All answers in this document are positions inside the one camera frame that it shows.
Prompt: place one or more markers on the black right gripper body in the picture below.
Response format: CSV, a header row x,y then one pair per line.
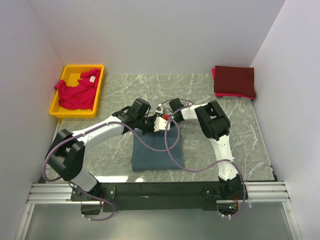
x,y
172,123

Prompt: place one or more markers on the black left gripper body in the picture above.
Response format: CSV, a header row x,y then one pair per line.
x,y
147,124

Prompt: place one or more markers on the blue-grey t shirt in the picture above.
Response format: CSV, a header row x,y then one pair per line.
x,y
146,159

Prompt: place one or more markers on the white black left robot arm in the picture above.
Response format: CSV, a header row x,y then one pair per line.
x,y
68,150

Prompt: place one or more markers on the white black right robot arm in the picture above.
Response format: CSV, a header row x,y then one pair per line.
x,y
215,125

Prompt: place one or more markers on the folded maroon t shirt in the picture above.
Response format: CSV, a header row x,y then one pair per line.
x,y
235,80

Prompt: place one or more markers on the crumpled red t shirt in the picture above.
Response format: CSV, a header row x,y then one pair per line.
x,y
81,96

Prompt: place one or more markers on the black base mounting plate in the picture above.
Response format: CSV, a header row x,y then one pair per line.
x,y
129,196

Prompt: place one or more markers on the yellow plastic bin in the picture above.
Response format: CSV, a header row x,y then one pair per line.
x,y
70,75

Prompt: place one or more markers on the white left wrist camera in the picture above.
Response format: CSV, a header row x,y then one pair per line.
x,y
160,124

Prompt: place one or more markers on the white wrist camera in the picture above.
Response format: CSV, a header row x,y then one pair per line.
x,y
160,124
159,111

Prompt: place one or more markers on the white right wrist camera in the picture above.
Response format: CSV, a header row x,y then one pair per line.
x,y
159,111

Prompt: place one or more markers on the aluminium extrusion rail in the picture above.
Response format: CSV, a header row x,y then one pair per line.
x,y
60,193

